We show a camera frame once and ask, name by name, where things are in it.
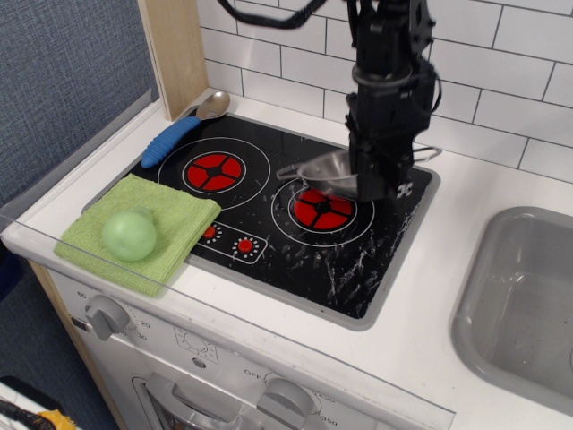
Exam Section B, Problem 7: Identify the blue handled metal spoon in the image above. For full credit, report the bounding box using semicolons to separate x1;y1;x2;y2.
141;91;231;168

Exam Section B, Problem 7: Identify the light wooden side panel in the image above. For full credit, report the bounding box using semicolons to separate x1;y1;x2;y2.
137;0;209;121

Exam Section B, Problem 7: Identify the grey oven knob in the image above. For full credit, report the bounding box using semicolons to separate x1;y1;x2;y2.
257;378;314;426

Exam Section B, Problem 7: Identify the grey timer knob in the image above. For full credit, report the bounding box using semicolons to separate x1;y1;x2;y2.
85;295;130;341

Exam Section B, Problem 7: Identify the green plastic pear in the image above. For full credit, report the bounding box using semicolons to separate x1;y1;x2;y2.
102;207;158;262

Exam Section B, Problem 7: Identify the green microfiber cloth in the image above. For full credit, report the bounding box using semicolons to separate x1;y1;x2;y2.
55;174;221;297

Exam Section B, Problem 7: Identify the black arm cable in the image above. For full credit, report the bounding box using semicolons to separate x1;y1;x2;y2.
217;0;328;29

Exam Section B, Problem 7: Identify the grey plastic sink basin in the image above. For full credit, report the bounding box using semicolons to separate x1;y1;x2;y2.
451;207;572;415

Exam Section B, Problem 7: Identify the yellow object at corner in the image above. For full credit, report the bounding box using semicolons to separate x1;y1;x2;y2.
36;409;78;430

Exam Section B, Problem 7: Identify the silver metal bowl with handles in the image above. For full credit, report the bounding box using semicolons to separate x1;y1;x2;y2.
276;150;416;201

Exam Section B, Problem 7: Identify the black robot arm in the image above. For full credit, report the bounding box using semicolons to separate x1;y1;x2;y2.
346;1;440;202

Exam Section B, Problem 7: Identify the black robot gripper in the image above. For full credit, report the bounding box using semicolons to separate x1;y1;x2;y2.
346;66;437;202

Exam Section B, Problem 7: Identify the silver oven door handle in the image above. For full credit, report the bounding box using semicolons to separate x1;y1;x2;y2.
145;374;248;429

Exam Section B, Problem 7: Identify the black toy stovetop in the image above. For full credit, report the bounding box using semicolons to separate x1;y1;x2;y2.
128;115;440;331

